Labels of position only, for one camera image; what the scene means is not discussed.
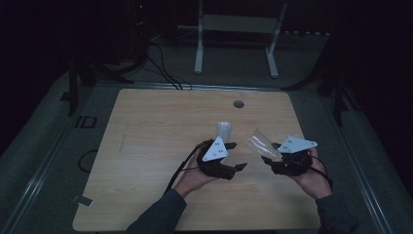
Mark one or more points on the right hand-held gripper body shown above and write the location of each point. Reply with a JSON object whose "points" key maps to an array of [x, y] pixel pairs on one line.
{"points": [[293, 144]]}

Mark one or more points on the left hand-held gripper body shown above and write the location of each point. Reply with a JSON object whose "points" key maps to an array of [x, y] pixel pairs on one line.
{"points": [[215, 152]]}

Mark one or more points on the stack of translucent plastic cups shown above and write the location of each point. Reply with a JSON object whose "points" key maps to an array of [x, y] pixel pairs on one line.
{"points": [[223, 130]]}

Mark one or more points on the single clear plastic cup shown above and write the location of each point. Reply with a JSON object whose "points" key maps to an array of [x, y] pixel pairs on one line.
{"points": [[259, 143]]}

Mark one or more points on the person's left hand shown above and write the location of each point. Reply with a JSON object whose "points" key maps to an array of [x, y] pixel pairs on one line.
{"points": [[191, 177]]}

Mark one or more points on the person's right hand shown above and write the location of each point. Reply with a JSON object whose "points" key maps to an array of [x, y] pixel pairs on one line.
{"points": [[315, 183]]}

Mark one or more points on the black tripod stand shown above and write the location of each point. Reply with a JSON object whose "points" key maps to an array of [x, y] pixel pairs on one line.
{"points": [[337, 97], [73, 87]]}

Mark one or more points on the white metal stand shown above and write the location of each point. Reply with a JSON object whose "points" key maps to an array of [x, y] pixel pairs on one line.
{"points": [[238, 23]]}

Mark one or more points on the grey tape strip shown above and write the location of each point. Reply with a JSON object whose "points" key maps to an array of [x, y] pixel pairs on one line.
{"points": [[82, 200]]}

